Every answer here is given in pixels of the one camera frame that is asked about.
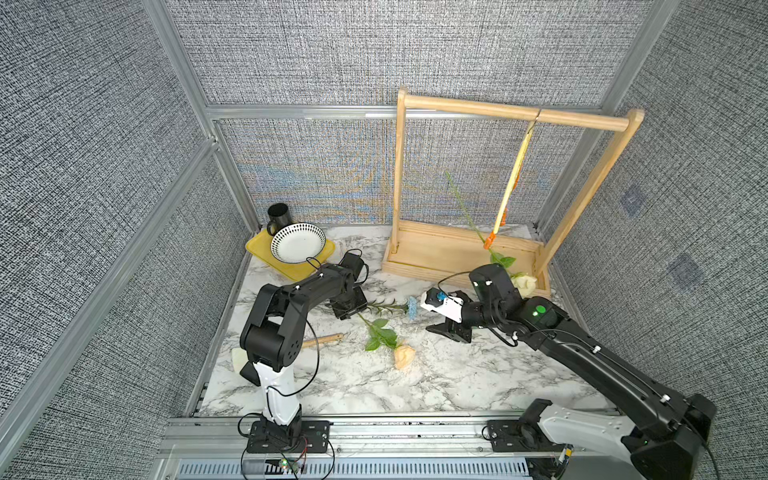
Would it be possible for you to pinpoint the yellow clip hanger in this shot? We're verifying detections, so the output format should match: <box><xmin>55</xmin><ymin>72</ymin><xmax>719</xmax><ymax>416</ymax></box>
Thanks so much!
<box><xmin>491</xmin><ymin>111</ymin><xmax>541</xmax><ymax>236</ymax></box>

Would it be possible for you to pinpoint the orange end clothes peg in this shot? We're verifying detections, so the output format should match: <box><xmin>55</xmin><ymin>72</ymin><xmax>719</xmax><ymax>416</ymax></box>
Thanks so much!
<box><xmin>483</xmin><ymin>231</ymin><xmax>497</xmax><ymax>250</ymax></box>

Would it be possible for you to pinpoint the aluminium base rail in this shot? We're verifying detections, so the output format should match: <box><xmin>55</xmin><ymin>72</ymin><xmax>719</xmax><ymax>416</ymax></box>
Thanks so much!
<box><xmin>149</xmin><ymin>412</ymin><xmax>561</xmax><ymax>479</ymax></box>

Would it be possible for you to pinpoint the peach rose stem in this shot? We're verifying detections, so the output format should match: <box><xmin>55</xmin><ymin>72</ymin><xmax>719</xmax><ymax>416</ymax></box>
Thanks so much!
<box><xmin>357</xmin><ymin>314</ymin><xmax>416</xmax><ymax>371</ymax></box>

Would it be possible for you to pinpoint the wooden handle spatula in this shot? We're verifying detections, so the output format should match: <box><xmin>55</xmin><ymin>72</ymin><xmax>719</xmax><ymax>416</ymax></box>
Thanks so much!
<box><xmin>302</xmin><ymin>333</ymin><xmax>344</xmax><ymax>349</ymax></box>

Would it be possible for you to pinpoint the black mug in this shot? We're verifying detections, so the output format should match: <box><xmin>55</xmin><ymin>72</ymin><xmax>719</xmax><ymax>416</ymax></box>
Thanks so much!
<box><xmin>266</xmin><ymin>203</ymin><xmax>294</xmax><ymax>236</ymax></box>

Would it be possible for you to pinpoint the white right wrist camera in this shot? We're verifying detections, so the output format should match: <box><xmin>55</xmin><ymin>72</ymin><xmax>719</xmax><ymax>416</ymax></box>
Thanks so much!
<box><xmin>420</xmin><ymin>287</ymin><xmax>464</xmax><ymax>323</ymax></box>

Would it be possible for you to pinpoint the yellow tray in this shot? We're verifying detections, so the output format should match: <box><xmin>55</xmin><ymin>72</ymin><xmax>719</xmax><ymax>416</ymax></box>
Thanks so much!
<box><xmin>246</xmin><ymin>230</ymin><xmax>336</xmax><ymax>281</ymax></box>

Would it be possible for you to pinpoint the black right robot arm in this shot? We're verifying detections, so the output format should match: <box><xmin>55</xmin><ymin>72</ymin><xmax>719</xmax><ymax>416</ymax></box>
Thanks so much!
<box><xmin>421</xmin><ymin>264</ymin><xmax>716</xmax><ymax>479</ymax></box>

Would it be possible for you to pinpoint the white striped rim bowl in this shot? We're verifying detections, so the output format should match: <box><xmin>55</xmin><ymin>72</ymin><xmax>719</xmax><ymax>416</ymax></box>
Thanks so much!
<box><xmin>270</xmin><ymin>223</ymin><xmax>326</xmax><ymax>264</ymax></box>

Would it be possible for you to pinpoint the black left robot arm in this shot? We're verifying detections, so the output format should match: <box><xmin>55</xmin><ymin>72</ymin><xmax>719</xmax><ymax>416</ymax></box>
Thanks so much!
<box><xmin>239</xmin><ymin>249</ymin><xmax>368</xmax><ymax>434</ymax></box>

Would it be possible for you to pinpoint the blue carnation stem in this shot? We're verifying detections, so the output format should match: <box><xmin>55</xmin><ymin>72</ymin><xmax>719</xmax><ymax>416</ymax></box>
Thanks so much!
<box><xmin>363</xmin><ymin>296</ymin><xmax>420</xmax><ymax>321</ymax></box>

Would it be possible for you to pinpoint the black handle scraper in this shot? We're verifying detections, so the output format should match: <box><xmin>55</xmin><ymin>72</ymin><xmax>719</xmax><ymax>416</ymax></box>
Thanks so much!
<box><xmin>231</xmin><ymin>347</ymin><xmax>261</xmax><ymax>386</ymax></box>

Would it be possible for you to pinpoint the wooden clothes rack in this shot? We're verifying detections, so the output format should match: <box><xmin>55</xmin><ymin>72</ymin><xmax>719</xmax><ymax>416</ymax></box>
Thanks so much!
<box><xmin>382</xmin><ymin>87</ymin><xmax>645</xmax><ymax>297</ymax></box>

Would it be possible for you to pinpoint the cream white rose stem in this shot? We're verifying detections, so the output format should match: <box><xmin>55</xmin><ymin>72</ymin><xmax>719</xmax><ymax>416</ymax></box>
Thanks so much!
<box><xmin>445</xmin><ymin>172</ymin><xmax>537</xmax><ymax>298</ymax></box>

